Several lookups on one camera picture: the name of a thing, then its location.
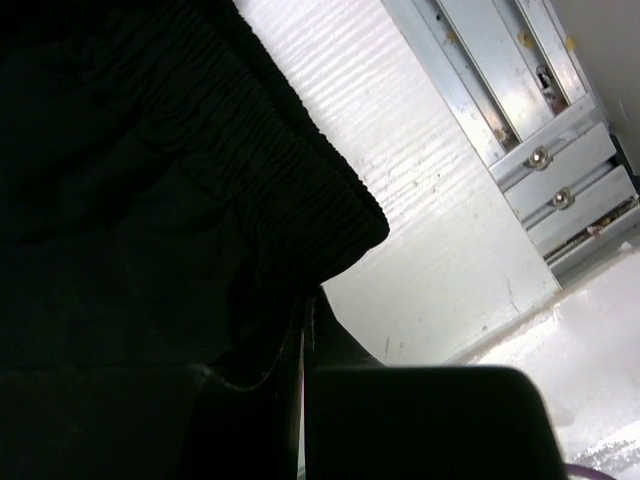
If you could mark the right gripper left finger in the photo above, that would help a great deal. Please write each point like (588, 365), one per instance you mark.
(237, 421)

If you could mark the aluminium rail right side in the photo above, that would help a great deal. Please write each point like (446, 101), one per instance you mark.
(507, 72)

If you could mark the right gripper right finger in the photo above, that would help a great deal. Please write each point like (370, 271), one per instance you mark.
(366, 420)

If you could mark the black trousers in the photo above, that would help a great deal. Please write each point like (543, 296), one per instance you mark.
(165, 196)

